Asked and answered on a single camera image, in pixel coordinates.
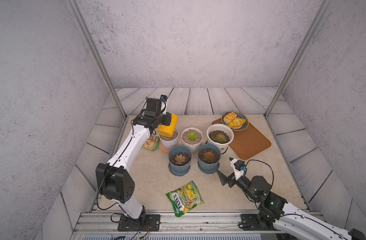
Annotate yellow plastic watering can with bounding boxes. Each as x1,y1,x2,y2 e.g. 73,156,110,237
157,114,178,138

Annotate blue pot succulent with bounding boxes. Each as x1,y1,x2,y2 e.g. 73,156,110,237
197,144,221,174
169,146,192,177

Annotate white ribbed pot green succulent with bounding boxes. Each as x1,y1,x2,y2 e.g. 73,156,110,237
181,128,203,153

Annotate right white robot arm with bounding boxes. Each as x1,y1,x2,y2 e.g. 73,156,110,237
216,171,366,240

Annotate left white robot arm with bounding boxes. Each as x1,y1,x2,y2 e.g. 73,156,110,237
96,95,172,223

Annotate white round pot pinkish soil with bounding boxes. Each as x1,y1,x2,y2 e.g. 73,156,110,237
160,129,179,149

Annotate large white pot dark soil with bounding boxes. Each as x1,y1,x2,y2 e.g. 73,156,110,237
206,124,234,154

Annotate green snack packet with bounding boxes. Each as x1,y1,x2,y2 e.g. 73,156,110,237
142,136,160,151

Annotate terracotta saucer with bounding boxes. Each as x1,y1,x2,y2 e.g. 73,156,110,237
159,143,178,154

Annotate brown rectangular tray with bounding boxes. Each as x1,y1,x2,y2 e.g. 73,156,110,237
206,120,271,160

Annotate green Fox's candy bag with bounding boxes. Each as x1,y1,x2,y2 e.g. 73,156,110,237
166,181,204,217

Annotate lower yellow pastry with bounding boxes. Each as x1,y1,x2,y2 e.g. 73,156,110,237
227,118,246,129

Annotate yellow pastry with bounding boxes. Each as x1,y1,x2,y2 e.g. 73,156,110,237
227,118,246,129
223,112,237,125

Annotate blue patterned plate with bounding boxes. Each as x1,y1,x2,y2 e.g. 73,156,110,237
221,111,249,131

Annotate upper yellow pastry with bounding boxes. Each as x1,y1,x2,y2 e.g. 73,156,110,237
223,112,237,125

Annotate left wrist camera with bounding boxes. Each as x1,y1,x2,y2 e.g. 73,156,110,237
160,95,168,115

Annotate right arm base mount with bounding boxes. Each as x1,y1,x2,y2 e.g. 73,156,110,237
238,211,276,231

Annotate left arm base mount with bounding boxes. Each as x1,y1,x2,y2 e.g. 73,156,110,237
118,214,161,232

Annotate aluminium front rail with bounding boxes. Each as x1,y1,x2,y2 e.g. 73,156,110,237
71,210,284,240

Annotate left aluminium frame post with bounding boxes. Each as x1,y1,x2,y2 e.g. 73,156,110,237
66,0,127,118

